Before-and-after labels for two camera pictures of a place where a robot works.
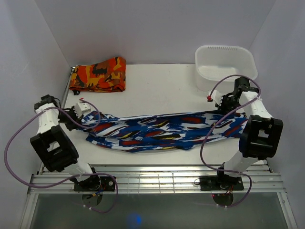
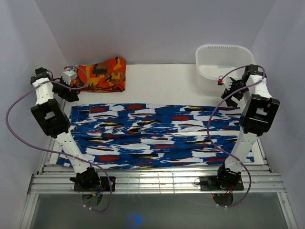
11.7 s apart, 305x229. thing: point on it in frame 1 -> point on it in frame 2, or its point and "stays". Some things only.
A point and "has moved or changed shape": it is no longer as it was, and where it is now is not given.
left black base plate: x=107 y=184 stays
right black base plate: x=211 y=183 stays
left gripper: x=76 y=119 -> x=70 y=96
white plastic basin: x=213 y=62 stays
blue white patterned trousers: x=175 y=131 has moved or changed shape
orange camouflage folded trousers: x=108 y=76 stays
